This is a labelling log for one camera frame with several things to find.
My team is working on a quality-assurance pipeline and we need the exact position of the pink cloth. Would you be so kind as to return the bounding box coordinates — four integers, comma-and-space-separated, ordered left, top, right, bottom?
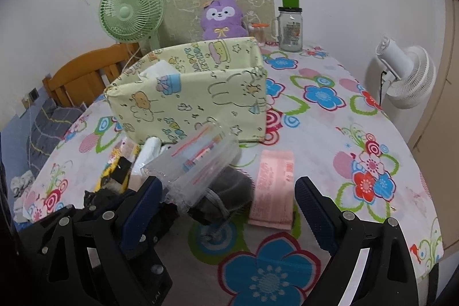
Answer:
247, 149, 295, 229

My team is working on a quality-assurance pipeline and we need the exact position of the floral tablecloth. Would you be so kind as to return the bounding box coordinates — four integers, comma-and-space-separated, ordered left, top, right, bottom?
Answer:
23, 44, 445, 306

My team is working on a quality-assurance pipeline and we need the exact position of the pale pink patterned packet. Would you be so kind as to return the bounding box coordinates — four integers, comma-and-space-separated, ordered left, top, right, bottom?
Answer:
108, 139, 140, 163

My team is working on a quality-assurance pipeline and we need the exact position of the orange wooden headboard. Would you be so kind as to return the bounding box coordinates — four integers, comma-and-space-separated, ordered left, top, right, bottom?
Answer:
42, 42, 142, 108

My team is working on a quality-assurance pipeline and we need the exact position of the white fan cable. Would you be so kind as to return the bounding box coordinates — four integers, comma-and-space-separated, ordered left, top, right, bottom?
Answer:
122, 42, 140, 73

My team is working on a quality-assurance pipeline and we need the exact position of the white crumpled cloth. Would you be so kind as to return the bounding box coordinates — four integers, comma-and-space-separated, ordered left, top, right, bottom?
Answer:
10, 171, 36, 199

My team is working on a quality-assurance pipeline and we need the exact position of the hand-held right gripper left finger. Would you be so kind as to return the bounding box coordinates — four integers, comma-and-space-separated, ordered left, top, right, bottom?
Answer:
20, 175, 173, 306

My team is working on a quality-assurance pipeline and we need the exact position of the purple plush toy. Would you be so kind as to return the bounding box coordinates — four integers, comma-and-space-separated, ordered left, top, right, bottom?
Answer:
200, 0, 250, 41

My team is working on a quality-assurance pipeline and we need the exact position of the grey plaid blanket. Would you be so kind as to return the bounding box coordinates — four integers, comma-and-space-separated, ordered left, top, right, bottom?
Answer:
0, 105, 88, 185

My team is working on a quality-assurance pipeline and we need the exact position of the green desk fan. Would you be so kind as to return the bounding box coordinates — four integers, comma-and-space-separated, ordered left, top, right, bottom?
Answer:
98, 0, 167, 54

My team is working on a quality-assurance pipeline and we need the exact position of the wall outlet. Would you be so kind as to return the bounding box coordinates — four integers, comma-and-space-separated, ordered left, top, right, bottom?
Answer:
22, 87, 39, 109

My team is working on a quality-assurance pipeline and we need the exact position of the clear plastic zip bag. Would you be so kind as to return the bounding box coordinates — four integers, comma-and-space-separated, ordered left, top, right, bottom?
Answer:
138, 123, 241, 213

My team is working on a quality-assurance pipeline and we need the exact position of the white plastic-wrapped roll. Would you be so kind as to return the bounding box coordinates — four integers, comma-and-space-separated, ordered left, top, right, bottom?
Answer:
131, 136, 169, 181

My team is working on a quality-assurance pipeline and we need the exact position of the white folded cloth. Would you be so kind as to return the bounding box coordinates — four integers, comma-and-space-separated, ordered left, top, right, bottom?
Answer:
138, 59, 178, 79

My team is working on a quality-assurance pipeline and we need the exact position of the clear cotton swab jar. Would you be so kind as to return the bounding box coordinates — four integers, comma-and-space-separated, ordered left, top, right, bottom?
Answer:
251, 24, 269, 48

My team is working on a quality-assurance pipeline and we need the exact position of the yellow soft item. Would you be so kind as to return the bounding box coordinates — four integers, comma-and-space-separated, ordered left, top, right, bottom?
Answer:
94, 159, 124, 192

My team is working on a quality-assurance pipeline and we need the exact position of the glass mug jar green top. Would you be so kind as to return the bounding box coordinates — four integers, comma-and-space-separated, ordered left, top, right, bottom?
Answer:
270, 0, 305, 52

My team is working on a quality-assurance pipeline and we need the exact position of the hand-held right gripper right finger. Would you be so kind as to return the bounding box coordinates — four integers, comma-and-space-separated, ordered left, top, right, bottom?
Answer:
294, 176, 424, 306

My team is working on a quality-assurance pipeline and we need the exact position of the black fan cable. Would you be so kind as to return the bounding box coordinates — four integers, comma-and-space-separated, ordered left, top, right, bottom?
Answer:
378, 69, 386, 106

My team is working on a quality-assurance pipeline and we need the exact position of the black cloth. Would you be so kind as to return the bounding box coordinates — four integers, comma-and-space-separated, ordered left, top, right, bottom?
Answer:
82, 155, 144, 217

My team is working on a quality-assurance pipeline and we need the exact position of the yellow cartoon fabric storage box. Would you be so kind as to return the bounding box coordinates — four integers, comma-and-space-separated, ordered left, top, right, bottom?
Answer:
104, 36, 268, 145

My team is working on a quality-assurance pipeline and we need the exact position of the grey sock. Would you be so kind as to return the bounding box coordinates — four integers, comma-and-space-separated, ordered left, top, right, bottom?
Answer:
186, 166, 255, 224

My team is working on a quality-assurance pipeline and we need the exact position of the white clip fan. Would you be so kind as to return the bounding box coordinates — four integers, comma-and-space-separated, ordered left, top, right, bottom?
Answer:
375, 36, 436, 109

